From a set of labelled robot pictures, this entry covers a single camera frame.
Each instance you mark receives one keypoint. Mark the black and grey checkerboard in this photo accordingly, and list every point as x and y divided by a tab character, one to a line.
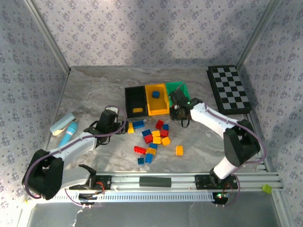
229	89

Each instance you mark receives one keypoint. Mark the green plastic bin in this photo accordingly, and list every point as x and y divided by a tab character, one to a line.
171	86

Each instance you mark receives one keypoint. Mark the light blue stapler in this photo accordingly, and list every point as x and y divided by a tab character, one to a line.
62	123

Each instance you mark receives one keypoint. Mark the long blue lego brick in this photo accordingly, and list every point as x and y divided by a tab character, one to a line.
138	124

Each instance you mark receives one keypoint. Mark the aluminium frame post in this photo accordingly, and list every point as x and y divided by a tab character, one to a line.
49	35
257	35

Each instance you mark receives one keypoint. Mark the yellow plastic bin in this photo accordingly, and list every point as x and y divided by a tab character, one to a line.
157	104

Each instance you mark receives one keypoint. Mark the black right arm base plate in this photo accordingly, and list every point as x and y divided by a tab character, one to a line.
201	182

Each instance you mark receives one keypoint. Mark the long red lego brick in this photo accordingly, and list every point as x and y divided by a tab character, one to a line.
139	150

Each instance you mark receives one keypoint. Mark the aluminium table edge rail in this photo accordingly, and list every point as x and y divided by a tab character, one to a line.
62	94
263	165

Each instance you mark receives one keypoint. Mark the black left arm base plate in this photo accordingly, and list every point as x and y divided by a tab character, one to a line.
106	182

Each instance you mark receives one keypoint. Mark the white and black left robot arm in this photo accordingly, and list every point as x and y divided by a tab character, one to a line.
78	144

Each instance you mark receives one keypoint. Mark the aluminium mounting rail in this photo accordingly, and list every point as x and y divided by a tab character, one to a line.
183	181

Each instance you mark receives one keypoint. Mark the small yellow-green cube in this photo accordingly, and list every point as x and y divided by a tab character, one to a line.
266	188

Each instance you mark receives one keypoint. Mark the black rectangular block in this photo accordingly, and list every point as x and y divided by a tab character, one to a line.
155	182

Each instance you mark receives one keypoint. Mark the black plastic bin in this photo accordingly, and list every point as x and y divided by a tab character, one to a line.
136	99

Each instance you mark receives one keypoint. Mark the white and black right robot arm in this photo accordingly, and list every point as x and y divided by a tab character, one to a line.
208	118

